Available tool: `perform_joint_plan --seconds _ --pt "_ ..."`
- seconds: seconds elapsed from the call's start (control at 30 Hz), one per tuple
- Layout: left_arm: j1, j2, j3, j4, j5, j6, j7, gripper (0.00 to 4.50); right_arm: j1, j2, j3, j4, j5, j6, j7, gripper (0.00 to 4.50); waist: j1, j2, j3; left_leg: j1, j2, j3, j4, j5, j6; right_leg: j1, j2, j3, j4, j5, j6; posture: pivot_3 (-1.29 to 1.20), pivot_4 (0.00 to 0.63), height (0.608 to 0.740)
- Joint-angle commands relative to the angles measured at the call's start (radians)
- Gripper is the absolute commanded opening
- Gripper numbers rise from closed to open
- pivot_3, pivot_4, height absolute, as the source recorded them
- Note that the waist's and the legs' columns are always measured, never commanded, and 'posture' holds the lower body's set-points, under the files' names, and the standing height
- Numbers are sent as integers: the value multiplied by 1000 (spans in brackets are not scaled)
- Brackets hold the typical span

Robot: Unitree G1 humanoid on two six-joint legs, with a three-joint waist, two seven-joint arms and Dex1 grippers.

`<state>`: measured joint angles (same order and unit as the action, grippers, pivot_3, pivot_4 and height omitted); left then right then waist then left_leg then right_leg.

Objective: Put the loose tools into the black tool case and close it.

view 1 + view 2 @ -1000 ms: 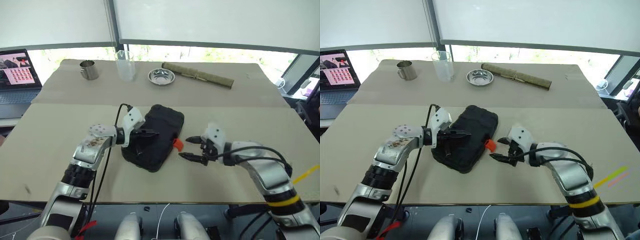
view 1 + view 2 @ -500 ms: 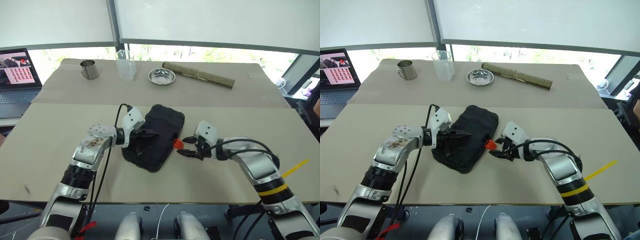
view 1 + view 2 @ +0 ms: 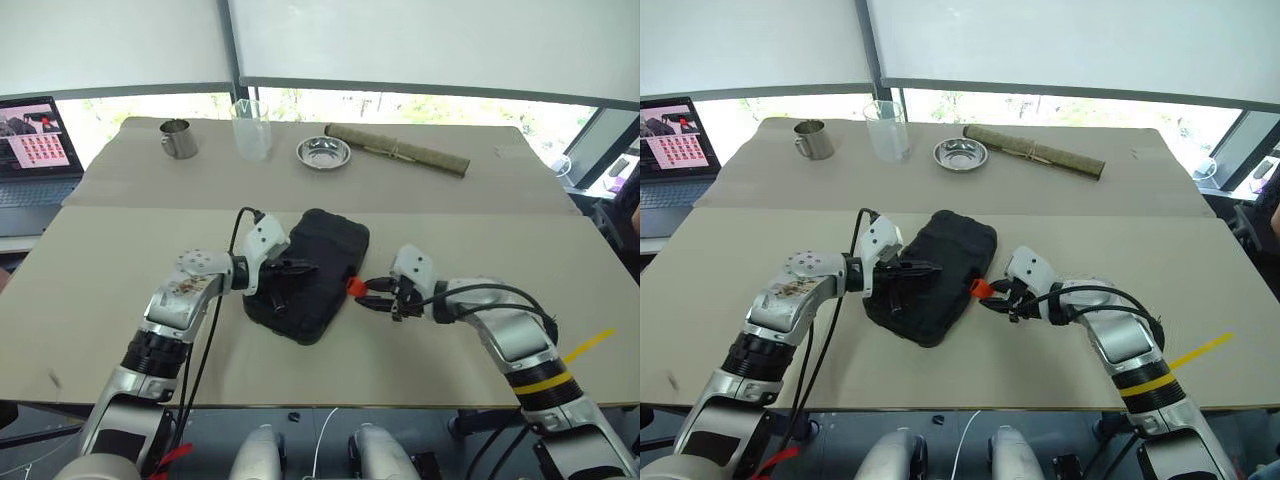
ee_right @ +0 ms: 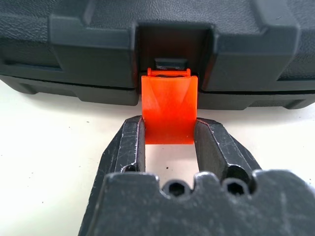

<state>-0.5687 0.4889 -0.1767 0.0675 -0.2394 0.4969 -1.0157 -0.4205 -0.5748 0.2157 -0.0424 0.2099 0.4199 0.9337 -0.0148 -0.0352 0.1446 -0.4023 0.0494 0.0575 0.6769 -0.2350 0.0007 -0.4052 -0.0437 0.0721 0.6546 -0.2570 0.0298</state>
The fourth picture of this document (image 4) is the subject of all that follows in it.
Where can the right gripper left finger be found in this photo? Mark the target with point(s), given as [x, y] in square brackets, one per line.
[128, 147]

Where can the orange case latch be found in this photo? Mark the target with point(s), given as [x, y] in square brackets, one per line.
[169, 108]

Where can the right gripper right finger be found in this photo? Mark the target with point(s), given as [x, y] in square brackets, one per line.
[221, 147]

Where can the black plastic tool case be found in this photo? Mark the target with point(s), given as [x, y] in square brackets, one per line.
[73, 54]

